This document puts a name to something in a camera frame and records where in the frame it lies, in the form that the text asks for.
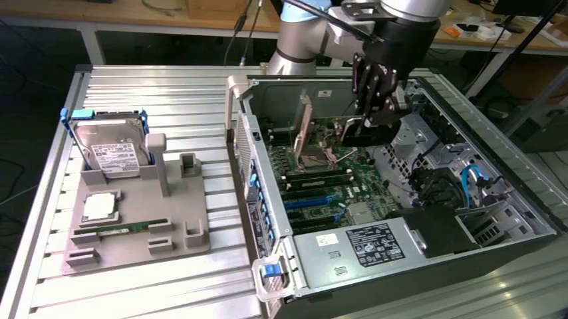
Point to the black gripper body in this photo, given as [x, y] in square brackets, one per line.
[403, 43]

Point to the black graphics card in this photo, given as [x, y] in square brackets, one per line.
[363, 136]

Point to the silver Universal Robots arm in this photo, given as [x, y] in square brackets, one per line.
[300, 40]

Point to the blue expansion slot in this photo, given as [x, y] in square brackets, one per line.
[307, 202]

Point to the orange and white box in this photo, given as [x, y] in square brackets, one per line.
[463, 30]

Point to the metal disk bay cage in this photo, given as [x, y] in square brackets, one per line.
[416, 143]

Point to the thin metal locking lever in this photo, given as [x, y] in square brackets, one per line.
[290, 139]

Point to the black monitor stand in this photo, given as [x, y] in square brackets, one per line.
[510, 25]

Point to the CPU socket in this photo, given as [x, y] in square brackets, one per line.
[312, 161]

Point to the black slanted pole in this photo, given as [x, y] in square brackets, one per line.
[518, 50]

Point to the black installed RAM stick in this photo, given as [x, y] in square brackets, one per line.
[316, 180]

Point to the green motherboard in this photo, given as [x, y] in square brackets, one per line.
[336, 196]

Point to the silver chipset heatsink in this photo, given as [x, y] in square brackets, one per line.
[362, 212]

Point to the black box on floor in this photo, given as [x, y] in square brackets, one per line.
[541, 129]

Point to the grey power supply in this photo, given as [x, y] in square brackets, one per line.
[354, 252]

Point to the black open PC case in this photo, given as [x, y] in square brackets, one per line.
[443, 266]

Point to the blue case front latch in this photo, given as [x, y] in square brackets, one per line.
[269, 270]

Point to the silver hard disk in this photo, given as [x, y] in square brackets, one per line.
[110, 149]

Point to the green RAM stick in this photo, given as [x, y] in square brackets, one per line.
[128, 228]

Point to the silver CPU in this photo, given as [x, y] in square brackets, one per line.
[98, 207]

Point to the grey parts rack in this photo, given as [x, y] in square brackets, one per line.
[132, 246]

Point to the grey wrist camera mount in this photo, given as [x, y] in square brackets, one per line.
[350, 28]

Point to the wooden desk white frame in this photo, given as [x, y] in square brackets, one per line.
[132, 20]

